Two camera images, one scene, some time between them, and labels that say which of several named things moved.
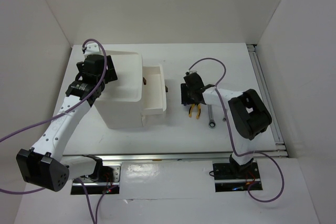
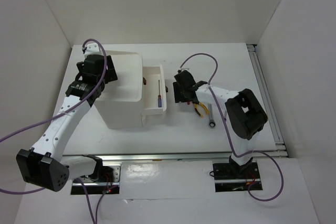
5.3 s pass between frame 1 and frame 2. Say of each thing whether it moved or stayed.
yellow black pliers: moved
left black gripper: stayed
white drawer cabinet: stayed
